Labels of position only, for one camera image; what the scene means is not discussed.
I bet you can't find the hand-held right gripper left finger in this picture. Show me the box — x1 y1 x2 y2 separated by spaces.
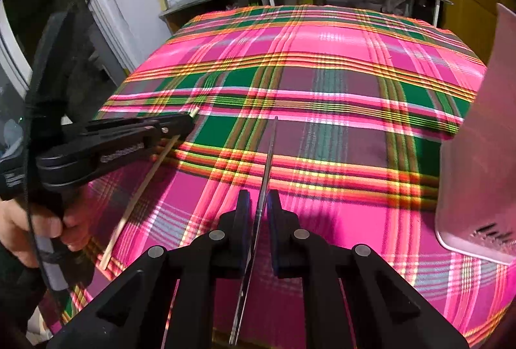
47 190 253 349

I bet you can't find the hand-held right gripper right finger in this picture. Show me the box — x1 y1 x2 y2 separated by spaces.
266 189 470 349

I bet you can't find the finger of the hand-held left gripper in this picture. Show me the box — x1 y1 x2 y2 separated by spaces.
86 112 196 137
35 127 171 189

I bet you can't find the light wooden chopstick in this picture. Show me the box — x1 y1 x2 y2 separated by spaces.
100 107 199 271

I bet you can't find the dark metal chopstick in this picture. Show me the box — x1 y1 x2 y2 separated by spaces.
230 116 280 345

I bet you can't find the pink plastic utensil holder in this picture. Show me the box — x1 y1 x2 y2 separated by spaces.
434 3 516 266

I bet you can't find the person's left hand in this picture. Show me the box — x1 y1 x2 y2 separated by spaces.
0 198 92 268

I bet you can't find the low steel stove table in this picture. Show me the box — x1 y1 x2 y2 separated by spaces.
159 0 269 33

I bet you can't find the pink green plaid blanket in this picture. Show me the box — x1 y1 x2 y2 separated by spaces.
60 5 511 349

